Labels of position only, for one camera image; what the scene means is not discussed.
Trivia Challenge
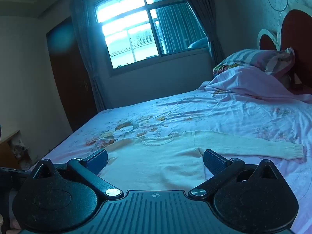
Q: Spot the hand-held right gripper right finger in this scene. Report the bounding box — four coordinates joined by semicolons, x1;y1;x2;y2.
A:
189;149;279;198

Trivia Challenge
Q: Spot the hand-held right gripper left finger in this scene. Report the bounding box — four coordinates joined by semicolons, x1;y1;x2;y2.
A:
33;148;125;199

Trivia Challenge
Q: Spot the cream knit sweater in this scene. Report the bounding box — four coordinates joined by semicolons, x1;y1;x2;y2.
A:
99;130;304;192

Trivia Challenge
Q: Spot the wooden nightstand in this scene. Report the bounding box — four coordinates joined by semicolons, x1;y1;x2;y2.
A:
0;130;32;170

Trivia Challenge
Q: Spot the floral bed sheet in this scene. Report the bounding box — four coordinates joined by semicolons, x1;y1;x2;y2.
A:
29;88;312;234

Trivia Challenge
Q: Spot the pink blanket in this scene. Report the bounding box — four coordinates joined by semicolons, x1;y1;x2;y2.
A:
199;66;312;103

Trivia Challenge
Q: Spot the dark wooden door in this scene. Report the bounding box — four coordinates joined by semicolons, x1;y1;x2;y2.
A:
46;17;98;132

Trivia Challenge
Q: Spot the striped pillow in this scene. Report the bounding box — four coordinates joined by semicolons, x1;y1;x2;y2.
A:
213;47;296;77

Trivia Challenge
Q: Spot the grey curtain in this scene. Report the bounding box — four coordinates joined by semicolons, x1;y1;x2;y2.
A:
174;0;226;65
70;0;106;113

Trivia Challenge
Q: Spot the sliding glass window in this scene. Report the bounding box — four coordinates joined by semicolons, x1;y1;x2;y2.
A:
94;0;210;71

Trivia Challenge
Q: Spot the red and white headboard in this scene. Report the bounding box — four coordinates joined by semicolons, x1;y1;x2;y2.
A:
257;4;312;89

